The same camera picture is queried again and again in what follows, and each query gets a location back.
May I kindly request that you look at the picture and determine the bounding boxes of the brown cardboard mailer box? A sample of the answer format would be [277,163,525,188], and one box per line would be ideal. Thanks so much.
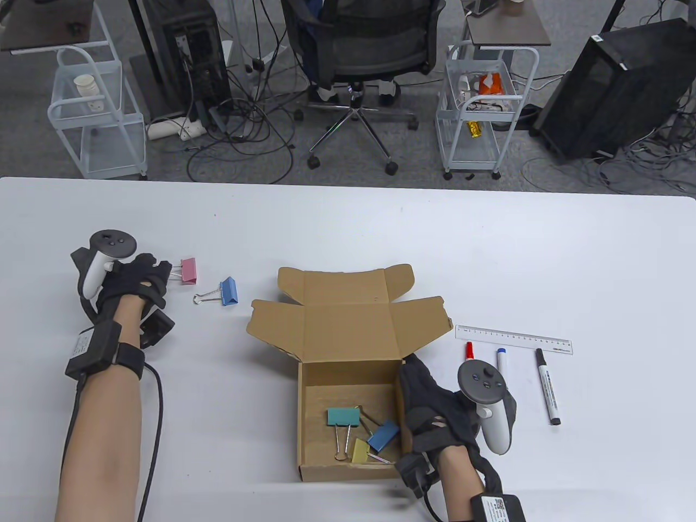
[246,264,453,482]

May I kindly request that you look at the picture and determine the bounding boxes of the black sensor cable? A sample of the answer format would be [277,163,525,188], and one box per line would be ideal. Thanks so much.
[63,374,89,468]
[137,362,164,522]
[423,478,446,522]

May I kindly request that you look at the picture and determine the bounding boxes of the pink binder clip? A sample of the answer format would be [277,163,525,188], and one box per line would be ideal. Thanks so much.
[169,258,197,284]

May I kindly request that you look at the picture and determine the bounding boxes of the white grey handheld controller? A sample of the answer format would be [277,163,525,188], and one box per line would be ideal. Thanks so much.
[71,230,136,321]
[458,359,517,455]

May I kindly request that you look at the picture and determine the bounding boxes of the brown side table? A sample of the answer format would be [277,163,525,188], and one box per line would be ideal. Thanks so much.
[465,0,551,49]

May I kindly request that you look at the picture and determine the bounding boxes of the blue binder clip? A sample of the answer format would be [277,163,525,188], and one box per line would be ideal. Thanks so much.
[367,422,399,452]
[193,276,239,306]

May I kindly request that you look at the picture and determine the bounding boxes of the person's left hand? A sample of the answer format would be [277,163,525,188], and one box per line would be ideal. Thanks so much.
[97,253,173,320]

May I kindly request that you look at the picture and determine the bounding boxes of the black wrist sensor box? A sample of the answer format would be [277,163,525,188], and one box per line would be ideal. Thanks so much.
[470,492,527,522]
[65,321,146,381]

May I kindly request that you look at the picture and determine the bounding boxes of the person's left forearm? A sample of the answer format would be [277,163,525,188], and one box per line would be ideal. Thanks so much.
[54,296,147,522]

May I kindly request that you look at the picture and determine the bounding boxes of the black mesh office chair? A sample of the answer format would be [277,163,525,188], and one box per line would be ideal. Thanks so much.
[280,0,446,176]

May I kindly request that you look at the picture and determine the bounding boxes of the black desk leg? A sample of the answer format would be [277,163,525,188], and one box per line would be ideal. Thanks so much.
[129,0,188,117]

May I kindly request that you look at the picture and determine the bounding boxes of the clear plastic ruler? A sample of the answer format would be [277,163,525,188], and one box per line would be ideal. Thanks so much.
[455,325,574,355]

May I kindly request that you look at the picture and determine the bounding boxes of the white power strip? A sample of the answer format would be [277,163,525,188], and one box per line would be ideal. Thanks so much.
[148,118,206,141]

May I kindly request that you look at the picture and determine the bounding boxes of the black computer tower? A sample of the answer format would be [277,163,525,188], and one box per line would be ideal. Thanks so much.
[533,18,696,162]

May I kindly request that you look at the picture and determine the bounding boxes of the person's right forearm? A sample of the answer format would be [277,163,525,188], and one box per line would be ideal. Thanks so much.
[438,445,484,522]

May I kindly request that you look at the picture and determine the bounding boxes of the white desk frame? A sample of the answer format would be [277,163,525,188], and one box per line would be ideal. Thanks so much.
[222,0,289,82]

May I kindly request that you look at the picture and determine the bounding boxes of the yellow binder clip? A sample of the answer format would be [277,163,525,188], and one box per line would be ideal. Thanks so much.
[348,438,395,465]

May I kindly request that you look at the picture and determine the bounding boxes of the white red cable bundle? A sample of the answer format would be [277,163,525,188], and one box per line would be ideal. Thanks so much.
[462,97,509,115]

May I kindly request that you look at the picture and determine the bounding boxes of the white metal cart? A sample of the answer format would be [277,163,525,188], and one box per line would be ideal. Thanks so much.
[435,41,540,181]
[48,46,148,180]

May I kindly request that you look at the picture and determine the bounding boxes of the person's right hand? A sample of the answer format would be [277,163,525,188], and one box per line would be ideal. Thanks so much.
[399,353,482,455]

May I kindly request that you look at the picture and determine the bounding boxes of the teal binder clip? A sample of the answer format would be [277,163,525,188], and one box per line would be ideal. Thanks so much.
[327,408,362,462]

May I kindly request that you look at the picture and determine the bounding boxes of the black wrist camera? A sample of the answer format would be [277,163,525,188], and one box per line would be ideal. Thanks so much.
[396,454,440,498]
[140,307,176,349]

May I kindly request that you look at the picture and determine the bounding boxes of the black desktop computer case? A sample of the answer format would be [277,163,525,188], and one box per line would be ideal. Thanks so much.
[155,0,233,120]

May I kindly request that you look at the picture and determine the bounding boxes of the black cables under desk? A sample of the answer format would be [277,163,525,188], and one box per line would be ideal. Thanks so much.
[185,0,299,185]

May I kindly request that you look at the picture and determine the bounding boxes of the black marker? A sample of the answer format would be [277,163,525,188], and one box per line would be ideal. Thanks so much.
[535,348,562,426]

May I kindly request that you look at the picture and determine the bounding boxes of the brown desk with white frame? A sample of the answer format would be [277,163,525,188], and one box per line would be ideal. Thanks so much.
[0,0,117,55]

